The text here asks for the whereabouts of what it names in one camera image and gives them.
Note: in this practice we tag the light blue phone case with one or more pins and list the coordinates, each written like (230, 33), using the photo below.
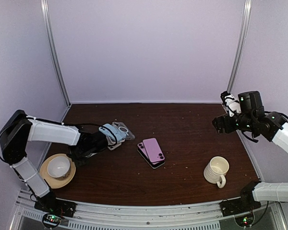
(112, 132)

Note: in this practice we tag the cream ribbed mug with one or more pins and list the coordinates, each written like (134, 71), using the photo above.
(216, 170)

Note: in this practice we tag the tan saucer plate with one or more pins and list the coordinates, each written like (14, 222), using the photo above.
(56, 183)

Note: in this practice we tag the right aluminium corner post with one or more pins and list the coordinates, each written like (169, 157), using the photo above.
(244, 27)

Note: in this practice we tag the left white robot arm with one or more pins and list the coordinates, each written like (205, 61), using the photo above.
(21, 129)

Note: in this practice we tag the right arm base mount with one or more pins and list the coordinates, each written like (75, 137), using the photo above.
(240, 208)

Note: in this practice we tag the bottom dark phone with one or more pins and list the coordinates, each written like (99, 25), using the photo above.
(160, 163)

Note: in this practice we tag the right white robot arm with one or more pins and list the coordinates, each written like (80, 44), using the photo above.
(246, 113)

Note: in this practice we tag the white bowl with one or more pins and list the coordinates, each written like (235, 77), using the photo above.
(59, 167)

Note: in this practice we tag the clear magsafe phone case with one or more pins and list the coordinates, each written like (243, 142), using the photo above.
(124, 131)

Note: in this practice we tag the purple phone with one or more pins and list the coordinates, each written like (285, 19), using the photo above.
(153, 150)
(144, 155)

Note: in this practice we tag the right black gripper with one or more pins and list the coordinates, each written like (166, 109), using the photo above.
(219, 126)

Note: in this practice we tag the left aluminium corner post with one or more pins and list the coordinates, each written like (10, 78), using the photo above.
(53, 52)

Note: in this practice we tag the beige phone case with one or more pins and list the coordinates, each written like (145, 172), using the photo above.
(114, 146)

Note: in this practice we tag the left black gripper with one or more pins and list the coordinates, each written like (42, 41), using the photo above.
(77, 162)

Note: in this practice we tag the aluminium corner post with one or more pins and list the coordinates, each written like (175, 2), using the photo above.
(244, 27)
(53, 52)

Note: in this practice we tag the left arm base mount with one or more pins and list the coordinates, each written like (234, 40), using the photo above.
(57, 215)

